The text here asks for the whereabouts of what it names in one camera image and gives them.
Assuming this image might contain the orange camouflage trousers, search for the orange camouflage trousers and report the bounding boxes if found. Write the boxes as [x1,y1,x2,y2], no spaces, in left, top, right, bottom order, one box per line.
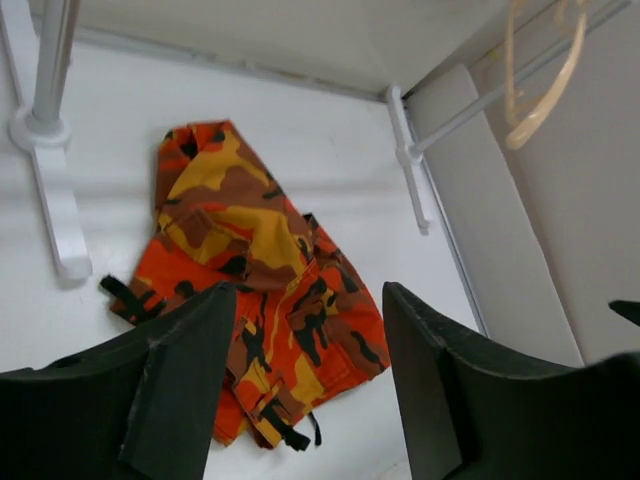
[101,120,390,451]

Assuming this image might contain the white clothes rack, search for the white clothes rack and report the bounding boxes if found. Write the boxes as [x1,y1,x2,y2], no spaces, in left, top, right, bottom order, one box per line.
[1,1,631,281]

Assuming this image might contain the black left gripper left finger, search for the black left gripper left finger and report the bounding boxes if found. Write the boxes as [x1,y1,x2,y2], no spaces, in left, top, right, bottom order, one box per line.
[1,283,236,479]

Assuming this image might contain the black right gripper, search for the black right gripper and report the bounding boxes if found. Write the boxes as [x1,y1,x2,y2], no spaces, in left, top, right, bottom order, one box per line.
[608,300,640,326]

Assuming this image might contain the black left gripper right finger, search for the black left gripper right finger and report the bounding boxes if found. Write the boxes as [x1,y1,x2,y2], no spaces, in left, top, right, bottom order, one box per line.
[383,282,639,479]

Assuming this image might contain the white foam side panel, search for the white foam side panel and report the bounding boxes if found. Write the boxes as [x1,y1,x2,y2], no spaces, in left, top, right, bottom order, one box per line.
[405,63,585,369]

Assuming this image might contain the beige wooden hanger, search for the beige wooden hanger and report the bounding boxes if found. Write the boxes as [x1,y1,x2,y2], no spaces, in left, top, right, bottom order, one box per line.
[503,0,589,151]

